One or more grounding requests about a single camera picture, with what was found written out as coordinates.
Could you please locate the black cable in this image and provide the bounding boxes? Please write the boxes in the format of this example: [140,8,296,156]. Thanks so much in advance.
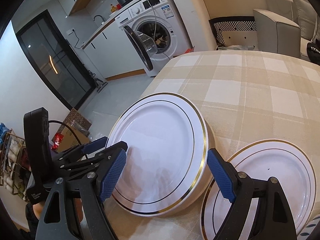
[47,120,89,160]

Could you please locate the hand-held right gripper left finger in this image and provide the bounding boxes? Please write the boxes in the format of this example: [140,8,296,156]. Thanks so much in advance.
[37,149,127,240]

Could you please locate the white washing machine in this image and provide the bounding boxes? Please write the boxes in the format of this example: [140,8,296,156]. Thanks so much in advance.
[115,0,194,78]

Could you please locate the cluttered storage rack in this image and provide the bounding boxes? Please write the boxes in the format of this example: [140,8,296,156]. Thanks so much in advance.
[0,122,33,203]

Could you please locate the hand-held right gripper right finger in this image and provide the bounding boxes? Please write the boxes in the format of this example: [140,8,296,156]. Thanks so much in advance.
[207,148,298,240]

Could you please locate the red packet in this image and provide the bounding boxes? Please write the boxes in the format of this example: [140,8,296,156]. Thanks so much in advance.
[52,134,64,149]

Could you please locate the black kitchen faucet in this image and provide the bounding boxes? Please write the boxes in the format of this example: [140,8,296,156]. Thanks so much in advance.
[93,14,107,27]

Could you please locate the grey sofa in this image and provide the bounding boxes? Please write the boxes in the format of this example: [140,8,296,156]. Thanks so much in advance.
[252,0,320,60]

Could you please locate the brown cardboard box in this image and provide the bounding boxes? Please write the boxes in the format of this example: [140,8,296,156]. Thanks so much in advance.
[51,107,93,153]

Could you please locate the white cable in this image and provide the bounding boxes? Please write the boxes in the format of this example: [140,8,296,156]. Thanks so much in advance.
[145,0,170,55]

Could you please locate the white blue-leaf patterned bowl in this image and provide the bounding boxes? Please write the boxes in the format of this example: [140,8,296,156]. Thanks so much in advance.
[296,214,320,240]

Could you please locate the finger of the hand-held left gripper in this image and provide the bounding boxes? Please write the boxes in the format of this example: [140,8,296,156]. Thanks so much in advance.
[52,141,128,180]
[54,136,108,163]

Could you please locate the black bag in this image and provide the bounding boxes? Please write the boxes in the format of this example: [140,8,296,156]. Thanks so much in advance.
[301,39,320,65]

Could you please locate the white gold-rimmed plate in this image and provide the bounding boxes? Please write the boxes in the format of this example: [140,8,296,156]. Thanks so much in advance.
[106,92,208,217]
[201,139,317,240]

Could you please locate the black framed glass door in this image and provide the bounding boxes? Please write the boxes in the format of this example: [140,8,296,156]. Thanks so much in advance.
[15,9,99,110]

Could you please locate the grey cushion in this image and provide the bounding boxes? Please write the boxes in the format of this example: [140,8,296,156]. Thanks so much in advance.
[290,0,320,40]

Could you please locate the white base cabinets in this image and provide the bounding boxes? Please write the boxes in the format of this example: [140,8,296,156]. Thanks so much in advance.
[82,21,147,82]

